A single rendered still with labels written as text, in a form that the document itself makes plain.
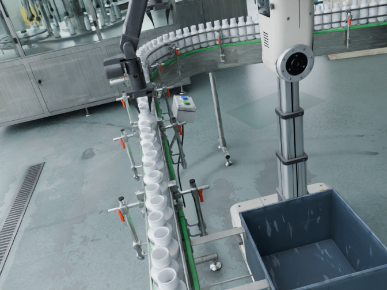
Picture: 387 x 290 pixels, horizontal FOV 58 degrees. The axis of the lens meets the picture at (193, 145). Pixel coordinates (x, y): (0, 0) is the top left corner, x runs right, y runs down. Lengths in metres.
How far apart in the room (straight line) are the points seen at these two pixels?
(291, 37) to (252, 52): 1.27
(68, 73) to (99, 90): 0.42
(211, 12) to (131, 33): 5.25
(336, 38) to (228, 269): 1.75
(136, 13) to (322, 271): 1.01
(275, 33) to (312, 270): 0.88
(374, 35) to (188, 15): 4.03
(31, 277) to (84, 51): 2.70
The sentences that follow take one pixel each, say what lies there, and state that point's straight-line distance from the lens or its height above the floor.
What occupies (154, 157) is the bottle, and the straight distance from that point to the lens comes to 1.06.
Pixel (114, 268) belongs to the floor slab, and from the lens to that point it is 2.42.
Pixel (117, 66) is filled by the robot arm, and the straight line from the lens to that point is 1.25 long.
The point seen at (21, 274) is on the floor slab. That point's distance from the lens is 2.75.
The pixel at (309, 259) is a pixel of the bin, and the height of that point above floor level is 0.73.
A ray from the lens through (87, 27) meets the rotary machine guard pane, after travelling 4.43.
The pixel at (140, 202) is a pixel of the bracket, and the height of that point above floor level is 1.08.
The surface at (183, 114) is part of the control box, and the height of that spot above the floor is 1.08.
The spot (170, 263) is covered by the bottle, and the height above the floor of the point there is 1.14.
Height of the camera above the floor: 1.68
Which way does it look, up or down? 29 degrees down
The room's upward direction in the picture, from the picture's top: 12 degrees counter-clockwise
